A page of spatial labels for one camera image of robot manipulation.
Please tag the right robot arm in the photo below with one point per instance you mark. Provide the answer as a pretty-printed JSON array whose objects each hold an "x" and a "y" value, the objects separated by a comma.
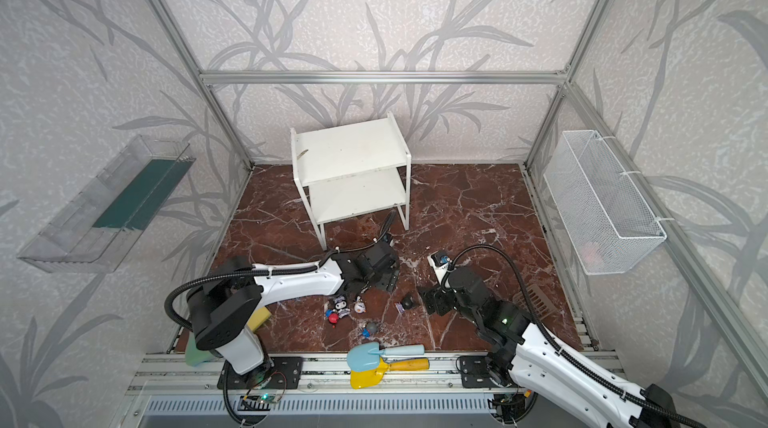
[{"x": 523, "y": 352}]

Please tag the yellow toy shovel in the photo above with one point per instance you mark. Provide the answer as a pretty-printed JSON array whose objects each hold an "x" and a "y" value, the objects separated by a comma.
[{"x": 370, "y": 378}]

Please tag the clear plastic wall tray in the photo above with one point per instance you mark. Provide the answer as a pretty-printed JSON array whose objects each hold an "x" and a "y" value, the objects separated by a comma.
[{"x": 95, "y": 231}]

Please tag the black-headed purple figurine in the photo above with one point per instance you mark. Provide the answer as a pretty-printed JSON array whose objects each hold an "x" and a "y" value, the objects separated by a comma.
[{"x": 408, "y": 302}]

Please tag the yellow sponge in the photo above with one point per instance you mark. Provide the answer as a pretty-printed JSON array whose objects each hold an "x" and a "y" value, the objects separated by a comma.
[{"x": 258, "y": 318}]

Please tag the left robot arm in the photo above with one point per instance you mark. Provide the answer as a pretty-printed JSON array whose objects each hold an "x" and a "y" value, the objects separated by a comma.
[{"x": 216, "y": 308}]

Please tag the white wire mesh basket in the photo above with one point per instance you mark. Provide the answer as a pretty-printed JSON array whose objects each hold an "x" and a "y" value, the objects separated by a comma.
[{"x": 598, "y": 201}]

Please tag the brown plastic toy rake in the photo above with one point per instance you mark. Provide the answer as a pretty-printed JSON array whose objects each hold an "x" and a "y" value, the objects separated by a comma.
[{"x": 543, "y": 307}]

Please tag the pink white small figurine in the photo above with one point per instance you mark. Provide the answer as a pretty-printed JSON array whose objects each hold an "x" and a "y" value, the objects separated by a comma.
[{"x": 359, "y": 306}]

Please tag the light blue toy shovel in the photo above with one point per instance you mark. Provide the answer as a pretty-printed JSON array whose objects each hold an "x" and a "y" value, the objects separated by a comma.
[{"x": 367, "y": 356}]

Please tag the pale green plastic object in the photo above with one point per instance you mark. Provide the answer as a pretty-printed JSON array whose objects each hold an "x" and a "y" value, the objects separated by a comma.
[{"x": 194, "y": 356}]

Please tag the aluminium cage frame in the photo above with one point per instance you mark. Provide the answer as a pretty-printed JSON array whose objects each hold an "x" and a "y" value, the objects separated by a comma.
[{"x": 742, "y": 339}]

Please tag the green circuit board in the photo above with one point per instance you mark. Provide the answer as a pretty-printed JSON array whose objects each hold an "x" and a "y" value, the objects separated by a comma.
[{"x": 259, "y": 402}]

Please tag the grey blue small figurine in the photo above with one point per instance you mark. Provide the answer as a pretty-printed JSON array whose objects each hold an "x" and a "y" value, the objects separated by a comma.
[{"x": 370, "y": 329}]

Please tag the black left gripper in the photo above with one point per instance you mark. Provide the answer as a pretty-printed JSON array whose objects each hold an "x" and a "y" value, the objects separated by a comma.
[{"x": 379, "y": 269}]

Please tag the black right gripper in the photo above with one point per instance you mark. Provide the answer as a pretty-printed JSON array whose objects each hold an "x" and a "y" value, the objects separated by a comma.
[{"x": 435, "y": 299}]

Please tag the white two-tier metal shelf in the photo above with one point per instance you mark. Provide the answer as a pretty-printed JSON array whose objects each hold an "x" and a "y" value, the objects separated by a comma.
[{"x": 352, "y": 170}]

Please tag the pink item in basket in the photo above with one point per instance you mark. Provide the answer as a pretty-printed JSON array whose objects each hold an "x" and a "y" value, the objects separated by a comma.
[{"x": 591, "y": 256}]

